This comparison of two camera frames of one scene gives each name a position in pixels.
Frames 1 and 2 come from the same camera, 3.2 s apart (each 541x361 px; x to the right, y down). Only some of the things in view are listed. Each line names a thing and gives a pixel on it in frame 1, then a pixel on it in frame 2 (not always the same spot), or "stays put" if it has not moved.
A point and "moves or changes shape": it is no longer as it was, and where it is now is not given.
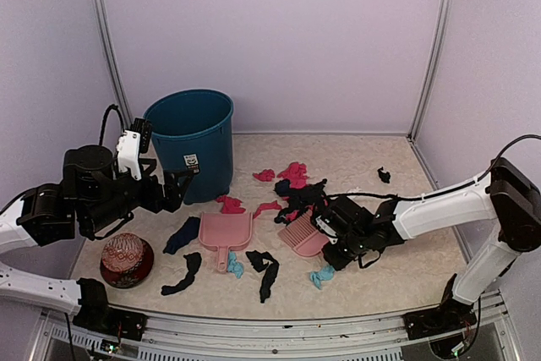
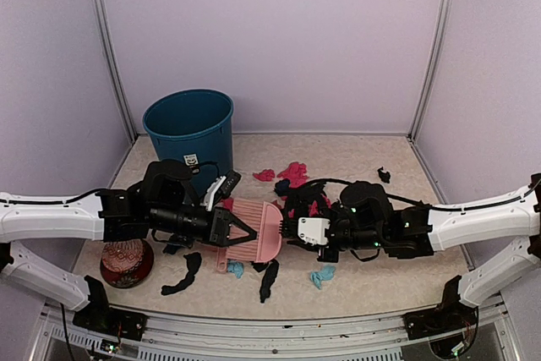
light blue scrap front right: x=325 y=273 stays put
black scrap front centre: x=257 y=259 stays put
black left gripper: x=172 y=199 -> x=220 y=226
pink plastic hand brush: x=303 y=236 moves or changes shape
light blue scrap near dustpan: x=234 y=265 stays put
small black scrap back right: x=384 y=176 stays put
